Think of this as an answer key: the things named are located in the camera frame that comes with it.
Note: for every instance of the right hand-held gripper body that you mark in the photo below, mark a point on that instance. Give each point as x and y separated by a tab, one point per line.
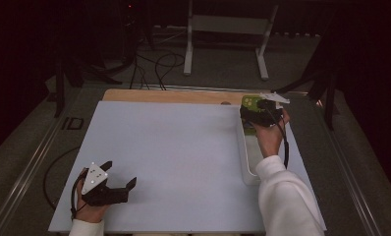
268	114

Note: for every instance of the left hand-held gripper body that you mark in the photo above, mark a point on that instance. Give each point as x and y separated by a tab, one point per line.
93	178

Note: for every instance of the green phone case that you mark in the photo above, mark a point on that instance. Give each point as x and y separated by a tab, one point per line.
251	101

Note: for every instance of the long white plastic tray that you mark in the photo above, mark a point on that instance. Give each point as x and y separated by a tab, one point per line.
251	157

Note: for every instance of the person's right hand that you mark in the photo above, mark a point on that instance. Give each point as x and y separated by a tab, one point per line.
272	141

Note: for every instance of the person's left hand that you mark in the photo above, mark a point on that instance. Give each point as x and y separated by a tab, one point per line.
90	213

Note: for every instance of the white table board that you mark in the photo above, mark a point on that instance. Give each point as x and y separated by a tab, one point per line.
167	157

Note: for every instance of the black tripod stand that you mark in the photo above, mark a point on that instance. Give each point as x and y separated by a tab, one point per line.
329	98
59	91

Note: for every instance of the wooden table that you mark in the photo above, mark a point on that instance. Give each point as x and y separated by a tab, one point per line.
183	96

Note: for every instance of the metal floor rail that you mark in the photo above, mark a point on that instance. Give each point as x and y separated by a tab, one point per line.
23	177
354	183

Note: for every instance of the white metal stand frame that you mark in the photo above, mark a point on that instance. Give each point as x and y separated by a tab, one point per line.
229	24

